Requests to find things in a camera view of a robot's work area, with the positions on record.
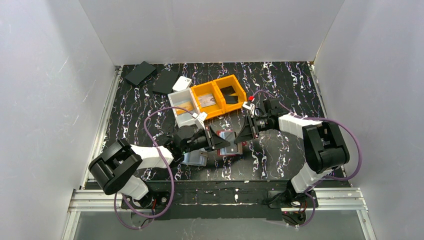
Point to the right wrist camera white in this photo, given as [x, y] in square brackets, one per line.
[249, 106]

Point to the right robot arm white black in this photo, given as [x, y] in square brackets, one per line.
[324, 147]

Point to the orange card in bin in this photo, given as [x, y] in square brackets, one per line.
[187, 105]

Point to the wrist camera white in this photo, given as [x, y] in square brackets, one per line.
[249, 106]
[199, 119]

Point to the aluminium rail frame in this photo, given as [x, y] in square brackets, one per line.
[93, 201]

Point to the black flat box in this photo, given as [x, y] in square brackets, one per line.
[165, 82]
[140, 73]

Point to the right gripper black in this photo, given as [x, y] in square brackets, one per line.
[250, 125]

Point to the white plastic bin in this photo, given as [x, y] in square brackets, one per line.
[178, 97]

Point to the grey credit card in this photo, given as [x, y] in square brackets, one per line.
[231, 99]

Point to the orange bin right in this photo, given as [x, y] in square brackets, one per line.
[240, 92]

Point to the white small box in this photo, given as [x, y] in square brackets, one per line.
[181, 84]

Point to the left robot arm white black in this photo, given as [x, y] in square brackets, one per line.
[114, 168]

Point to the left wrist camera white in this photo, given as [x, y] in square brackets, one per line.
[199, 119]

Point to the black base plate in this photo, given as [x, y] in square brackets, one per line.
[236, 199]

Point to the black flat box right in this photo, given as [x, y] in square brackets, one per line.
[165, 82]

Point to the red leather card holder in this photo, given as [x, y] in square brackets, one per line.
[234, 148]

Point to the id card in bin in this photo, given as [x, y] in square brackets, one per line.
[206, 100]

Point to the grey card holder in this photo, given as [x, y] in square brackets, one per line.
[196, 158]

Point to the black flat box left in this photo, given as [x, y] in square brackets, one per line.
[140, 73]

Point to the orange bin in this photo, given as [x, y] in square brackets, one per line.
[240, 92]
[205, 88]

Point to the orange bin middle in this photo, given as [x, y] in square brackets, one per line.
[205, 88]

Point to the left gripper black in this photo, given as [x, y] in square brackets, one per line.
[211, 138]

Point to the black card in bin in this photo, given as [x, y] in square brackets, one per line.
[227, 91]

